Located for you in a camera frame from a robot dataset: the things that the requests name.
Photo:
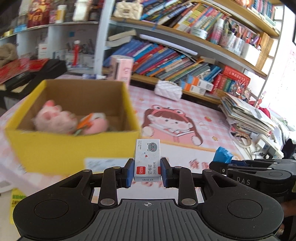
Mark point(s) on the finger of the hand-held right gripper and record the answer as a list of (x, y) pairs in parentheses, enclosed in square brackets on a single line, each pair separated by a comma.
[(222, 155), (218, 167)]

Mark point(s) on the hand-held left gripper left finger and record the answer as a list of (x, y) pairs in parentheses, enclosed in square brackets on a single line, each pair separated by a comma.
[(130, 173)]

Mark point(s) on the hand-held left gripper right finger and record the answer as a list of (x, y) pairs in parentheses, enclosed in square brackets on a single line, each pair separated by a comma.
[(165, 173)]

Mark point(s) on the white staple box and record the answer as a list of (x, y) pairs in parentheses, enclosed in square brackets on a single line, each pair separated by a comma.
[(148, 160)]

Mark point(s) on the pink orange plush toy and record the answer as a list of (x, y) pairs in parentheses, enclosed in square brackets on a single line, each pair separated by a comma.
[(94, 125)]

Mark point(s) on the yellow cardboard box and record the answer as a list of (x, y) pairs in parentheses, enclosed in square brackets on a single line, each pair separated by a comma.
[(57, 150)]

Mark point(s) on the pink plush pig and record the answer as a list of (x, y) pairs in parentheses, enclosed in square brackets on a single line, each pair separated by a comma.
[(53, 117)]

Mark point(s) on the person's right hand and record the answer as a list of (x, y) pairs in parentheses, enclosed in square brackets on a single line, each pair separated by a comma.
[(290, 209)]

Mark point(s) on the patterned headband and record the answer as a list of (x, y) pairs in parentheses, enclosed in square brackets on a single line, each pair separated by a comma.
[(242, 141)]

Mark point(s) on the white power strip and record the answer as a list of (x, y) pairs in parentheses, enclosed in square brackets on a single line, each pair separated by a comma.
[(269, 148)]

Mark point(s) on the pink printed tablecloth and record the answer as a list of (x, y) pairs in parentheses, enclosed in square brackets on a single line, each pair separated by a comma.
[(185, 148)]

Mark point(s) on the stack of papers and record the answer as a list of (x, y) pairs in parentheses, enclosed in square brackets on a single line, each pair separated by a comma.
[(247, 113)]

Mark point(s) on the pale patterned fabric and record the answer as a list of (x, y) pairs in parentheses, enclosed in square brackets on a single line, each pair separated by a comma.
[(281, 127)]

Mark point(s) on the colourful figurine set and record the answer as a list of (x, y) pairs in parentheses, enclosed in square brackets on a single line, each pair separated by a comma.
[(242, 92)]

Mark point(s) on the pink antenna figurine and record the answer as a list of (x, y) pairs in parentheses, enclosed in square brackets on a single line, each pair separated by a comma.
[(260, 100)]

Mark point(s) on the orange white carton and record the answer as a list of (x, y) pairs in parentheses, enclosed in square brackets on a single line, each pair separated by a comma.
[(192, 88), (200, 83)]

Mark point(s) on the red thick book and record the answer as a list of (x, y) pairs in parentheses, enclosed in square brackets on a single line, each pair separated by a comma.
[(235, 75)]

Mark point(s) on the white quilted purse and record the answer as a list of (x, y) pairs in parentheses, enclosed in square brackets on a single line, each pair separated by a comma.
[(168, 90)]

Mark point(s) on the pink cylindrical holder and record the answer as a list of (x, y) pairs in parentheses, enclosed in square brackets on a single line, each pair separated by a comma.
[(121, 69)]

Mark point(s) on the white stationery organizer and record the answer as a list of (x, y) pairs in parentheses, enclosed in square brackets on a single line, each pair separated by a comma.
[(251, 54)]

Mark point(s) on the shelf row of books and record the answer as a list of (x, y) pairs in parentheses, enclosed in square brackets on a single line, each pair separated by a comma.
[(161, 62), (185, 14)]

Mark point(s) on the row of yellow books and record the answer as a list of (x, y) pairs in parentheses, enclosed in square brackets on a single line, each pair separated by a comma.
[(264, 51)]

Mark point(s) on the yellow green package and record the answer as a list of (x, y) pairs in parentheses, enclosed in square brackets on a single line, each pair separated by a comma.
[(18, 204)]

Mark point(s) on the pink pen cup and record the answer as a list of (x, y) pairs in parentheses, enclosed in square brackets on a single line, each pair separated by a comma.
[(226, 38)]

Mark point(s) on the white pen holders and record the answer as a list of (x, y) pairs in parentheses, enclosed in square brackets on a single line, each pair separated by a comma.
[(87, 59)]

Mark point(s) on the pastel spray bottle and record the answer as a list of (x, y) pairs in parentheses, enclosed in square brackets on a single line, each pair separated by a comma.
[(217, 31)]

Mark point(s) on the white tube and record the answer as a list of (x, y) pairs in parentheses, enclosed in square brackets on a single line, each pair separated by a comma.
[(166, 44)]

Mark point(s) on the white tape roll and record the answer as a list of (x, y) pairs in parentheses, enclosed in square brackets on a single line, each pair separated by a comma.
[(199, 33)]

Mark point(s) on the black electronic keyboard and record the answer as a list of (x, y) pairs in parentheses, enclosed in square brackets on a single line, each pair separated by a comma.
[(55, 67)]

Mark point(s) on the thick pale book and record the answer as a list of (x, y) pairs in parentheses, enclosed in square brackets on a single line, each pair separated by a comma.
[(118, 42), (122, 34)]

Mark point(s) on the red tassel ornament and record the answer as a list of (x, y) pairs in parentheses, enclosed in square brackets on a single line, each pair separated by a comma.
[(76, 53)]

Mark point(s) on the white wooden bookshelf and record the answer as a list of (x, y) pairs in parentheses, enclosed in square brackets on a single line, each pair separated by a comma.
[(101, 34)]

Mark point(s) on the white red carton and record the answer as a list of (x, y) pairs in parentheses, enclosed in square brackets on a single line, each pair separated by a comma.
[(43, 51)]

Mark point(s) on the red paper packets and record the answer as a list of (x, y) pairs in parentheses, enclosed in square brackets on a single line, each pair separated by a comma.
[(18, 68)]

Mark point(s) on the cream quilted handbag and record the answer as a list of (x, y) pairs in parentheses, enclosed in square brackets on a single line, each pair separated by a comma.
[(128, 10)]

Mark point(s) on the silver gift bag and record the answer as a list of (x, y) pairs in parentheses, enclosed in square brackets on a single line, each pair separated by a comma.
[(81, 10)]

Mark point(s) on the brown plush cloth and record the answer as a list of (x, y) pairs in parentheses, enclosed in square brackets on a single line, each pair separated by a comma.
[(8, 54)]

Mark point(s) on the white plastic bottle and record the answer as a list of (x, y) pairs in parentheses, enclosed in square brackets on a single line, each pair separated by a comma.
[(61, 14)]

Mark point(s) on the red fortune god box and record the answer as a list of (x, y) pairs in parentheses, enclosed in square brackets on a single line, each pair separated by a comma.
[(38, 14)]

